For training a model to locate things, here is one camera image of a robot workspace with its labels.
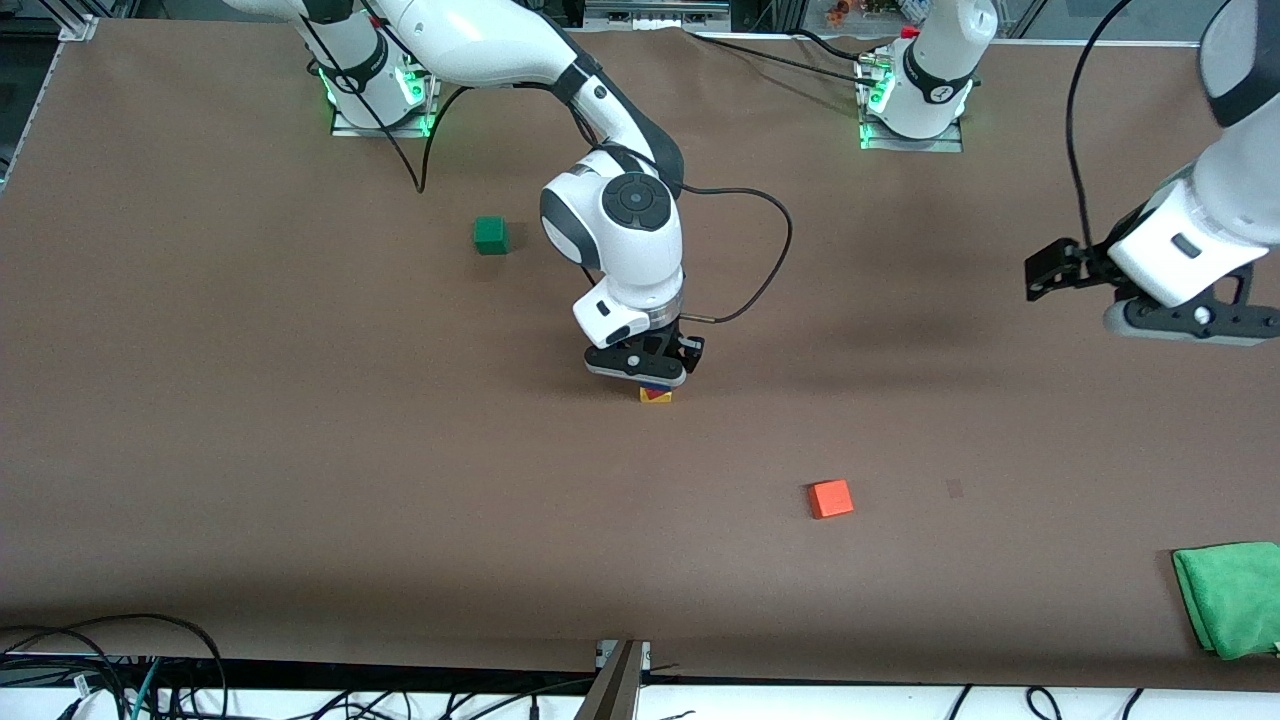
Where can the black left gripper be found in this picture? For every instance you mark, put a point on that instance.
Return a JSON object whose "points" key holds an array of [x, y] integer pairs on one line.
{"points": [[1092, 262]]}

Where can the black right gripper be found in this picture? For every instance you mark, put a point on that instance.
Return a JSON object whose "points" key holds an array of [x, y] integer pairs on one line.
{"points": [[688, 347]]}

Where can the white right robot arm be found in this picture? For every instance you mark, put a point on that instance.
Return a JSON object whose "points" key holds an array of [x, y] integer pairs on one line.
{"points": [[620, 250]]}

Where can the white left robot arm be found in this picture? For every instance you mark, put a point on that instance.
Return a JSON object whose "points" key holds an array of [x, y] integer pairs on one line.
{"points": [[1200, 230]]}

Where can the yellow cube block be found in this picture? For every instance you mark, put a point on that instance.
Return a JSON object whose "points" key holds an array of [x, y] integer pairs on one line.
{"points": [[646, 398]]}

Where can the orange cube block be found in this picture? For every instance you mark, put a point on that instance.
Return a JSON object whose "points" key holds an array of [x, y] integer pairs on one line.
{"points": [[830, 499]]}

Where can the green cube block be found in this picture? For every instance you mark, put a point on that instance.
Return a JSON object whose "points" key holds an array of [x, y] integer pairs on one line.
{"points": [[490, 235]]}

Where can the orange background object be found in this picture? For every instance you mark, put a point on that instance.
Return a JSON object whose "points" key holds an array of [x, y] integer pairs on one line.
{"points": [[840, 10]]}

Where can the brown paper table cover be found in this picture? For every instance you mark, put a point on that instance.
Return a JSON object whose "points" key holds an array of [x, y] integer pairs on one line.
{"points": [[400, 560]]}

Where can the green folded cloth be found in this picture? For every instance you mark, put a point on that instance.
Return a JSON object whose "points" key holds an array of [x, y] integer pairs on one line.
{"points": [[1235, 598]]}

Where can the small silver mounting bracket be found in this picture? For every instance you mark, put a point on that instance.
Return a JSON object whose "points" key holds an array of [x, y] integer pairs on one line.
{"points": [[603, 655]]}

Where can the aluminium frame beam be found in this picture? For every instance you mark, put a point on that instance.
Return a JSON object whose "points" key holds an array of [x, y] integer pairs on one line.
{"points": [[650, 12]]}

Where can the aluminium profile post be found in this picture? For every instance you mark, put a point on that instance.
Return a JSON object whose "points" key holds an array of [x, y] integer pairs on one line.
{"points": [[615, 695]]}

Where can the silver corner bracket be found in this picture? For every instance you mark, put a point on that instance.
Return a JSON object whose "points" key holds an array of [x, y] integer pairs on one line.
{"points": [[82, 28]]}

